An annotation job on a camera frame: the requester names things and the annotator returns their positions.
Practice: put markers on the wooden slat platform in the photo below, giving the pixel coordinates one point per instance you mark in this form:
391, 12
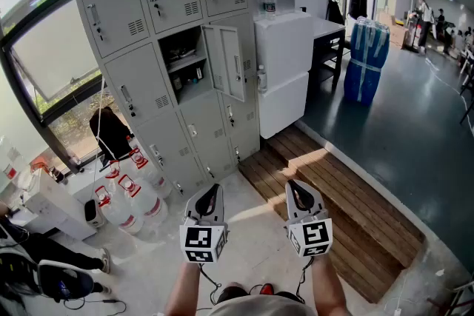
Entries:
344, 203

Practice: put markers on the black backpack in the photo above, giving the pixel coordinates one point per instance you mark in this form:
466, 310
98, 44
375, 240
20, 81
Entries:
109, 133

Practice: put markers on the blue wrapped bundle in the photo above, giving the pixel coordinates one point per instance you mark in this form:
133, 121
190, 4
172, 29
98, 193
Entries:
364, 63

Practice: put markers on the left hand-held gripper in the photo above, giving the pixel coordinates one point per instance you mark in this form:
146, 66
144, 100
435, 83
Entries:
200, 238

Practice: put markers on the black side chair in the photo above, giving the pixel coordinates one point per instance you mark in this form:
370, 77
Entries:
468, 85

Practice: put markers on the green label water bottle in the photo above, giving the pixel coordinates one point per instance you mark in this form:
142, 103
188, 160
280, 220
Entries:
270, 5

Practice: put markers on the dark table with white top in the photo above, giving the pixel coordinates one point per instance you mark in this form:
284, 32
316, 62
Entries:
327, 27

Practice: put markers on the grey locker door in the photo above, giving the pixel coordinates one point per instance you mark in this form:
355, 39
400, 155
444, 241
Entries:
226, 59

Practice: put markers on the small dark jar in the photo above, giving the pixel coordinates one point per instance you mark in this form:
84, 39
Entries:
177, 83

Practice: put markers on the dark drink bottle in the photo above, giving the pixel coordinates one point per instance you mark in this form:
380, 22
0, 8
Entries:
57, 175

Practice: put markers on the orange plastic item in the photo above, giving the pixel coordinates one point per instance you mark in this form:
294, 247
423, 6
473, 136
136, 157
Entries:
39, 163

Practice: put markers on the black hanging bag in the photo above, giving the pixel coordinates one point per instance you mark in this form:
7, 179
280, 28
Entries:
357, 5

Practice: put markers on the person's left forearm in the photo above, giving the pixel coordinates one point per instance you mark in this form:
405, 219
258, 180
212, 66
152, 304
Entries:
183, 288

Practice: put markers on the white frame chair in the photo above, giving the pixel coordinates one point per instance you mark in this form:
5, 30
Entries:
66, 281

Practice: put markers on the grey metal locker cabinet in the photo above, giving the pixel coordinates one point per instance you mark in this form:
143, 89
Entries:
126, 81

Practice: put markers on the person's right red shoe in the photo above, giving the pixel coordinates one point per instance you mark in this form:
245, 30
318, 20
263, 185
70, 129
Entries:
266, 288

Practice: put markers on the black window frame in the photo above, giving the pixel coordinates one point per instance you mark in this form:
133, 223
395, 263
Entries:
37, 111

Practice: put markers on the dark bundle of gear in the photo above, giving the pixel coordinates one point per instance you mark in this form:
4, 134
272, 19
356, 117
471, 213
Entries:
181, 53

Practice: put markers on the white low cabinet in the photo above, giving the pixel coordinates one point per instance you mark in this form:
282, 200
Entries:
55, 211

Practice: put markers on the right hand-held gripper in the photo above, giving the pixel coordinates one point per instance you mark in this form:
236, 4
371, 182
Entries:
314, 237

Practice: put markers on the person's right forearm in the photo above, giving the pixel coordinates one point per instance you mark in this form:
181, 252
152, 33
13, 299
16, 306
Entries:
329, 288

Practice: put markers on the small white black appliance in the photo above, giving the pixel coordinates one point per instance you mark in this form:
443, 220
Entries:
94, 214

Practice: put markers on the large clear water jug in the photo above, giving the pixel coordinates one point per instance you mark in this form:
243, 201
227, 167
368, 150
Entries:
11, 163

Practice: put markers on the person's grey shirt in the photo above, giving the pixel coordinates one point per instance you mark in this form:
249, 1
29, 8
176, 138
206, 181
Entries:
259, 307

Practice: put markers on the person's black shorts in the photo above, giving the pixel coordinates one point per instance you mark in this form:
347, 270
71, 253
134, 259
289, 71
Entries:
233, 292

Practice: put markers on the brown cardboard boxes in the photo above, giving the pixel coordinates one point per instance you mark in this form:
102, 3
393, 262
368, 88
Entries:
394, 29

